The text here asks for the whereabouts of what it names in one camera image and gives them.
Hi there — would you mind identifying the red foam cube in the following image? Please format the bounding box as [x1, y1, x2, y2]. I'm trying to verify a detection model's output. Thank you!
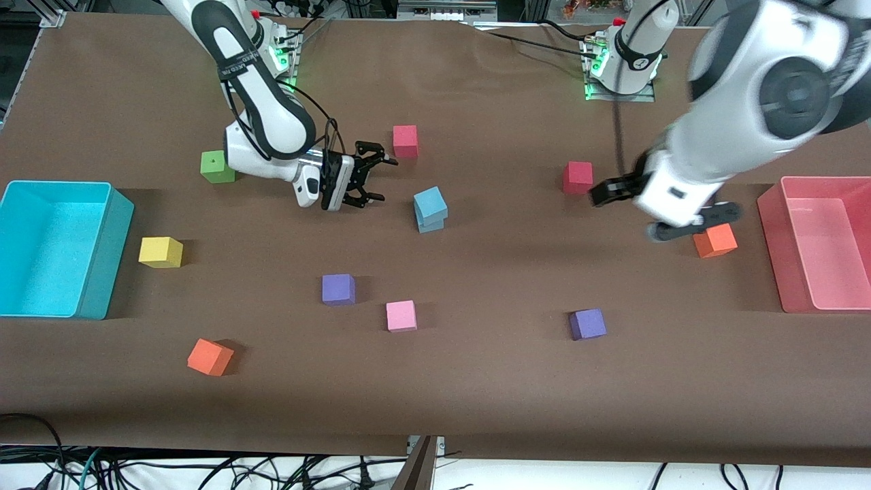
[393, 125, 419, 159]
[563, 161, 593, 195]

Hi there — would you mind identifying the orange foam cube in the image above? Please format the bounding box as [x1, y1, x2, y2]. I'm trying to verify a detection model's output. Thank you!
[187, 338, 235, 377]
[694, 225, 738, 259]

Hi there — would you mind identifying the purple foam cube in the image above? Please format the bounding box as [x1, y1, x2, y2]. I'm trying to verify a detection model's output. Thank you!
[322, 274, 356, 306]
[569, 308, 607, 341]

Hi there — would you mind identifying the green foam cube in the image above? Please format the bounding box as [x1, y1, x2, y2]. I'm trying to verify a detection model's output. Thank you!
[200, 150, 236, 184]

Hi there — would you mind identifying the pink foam cube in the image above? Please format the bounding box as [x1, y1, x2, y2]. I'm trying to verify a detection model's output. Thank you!
[386, 300, 418, 333]

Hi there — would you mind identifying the pink plastic bin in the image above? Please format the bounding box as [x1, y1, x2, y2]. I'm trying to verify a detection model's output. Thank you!
[757, 176, 871, 314]

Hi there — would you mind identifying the yellow foam cube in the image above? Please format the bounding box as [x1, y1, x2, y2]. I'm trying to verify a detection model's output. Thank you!
[139, 237, 184, 269]

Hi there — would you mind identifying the matte table cover sheet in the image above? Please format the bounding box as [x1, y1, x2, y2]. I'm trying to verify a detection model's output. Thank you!
[0, 12, 871, 469]

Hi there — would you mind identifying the cyan plastic bin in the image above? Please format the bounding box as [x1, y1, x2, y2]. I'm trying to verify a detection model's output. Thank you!
[0, 180, 135, 321]

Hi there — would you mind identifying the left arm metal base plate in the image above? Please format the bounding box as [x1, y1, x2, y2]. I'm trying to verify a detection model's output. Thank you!
[582, 37, 657, 103]

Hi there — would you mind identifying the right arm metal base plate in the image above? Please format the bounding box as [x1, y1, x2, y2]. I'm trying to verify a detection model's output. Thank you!
[269, 41, 301, 95]

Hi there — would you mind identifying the short black base cable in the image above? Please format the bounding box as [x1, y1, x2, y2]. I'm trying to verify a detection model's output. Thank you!
[541, 19, 599, 43]

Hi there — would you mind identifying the long black base cable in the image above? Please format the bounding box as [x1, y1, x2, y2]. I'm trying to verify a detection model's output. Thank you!
[463, 20, 593, 59]

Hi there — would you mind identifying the aluminium frame rail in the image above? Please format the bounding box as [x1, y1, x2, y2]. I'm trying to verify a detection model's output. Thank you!
[397, 0, 499, 22]

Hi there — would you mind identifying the dark metal post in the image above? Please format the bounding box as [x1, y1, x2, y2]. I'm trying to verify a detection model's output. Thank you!
[389, 436, 438, 490]

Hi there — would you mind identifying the looped black floor cable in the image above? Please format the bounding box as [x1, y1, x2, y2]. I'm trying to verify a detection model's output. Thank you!
[0, 413, 67, 490]

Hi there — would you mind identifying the teal floor cable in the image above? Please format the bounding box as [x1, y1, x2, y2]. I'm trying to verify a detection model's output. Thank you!
[78, 448, 103, 490]

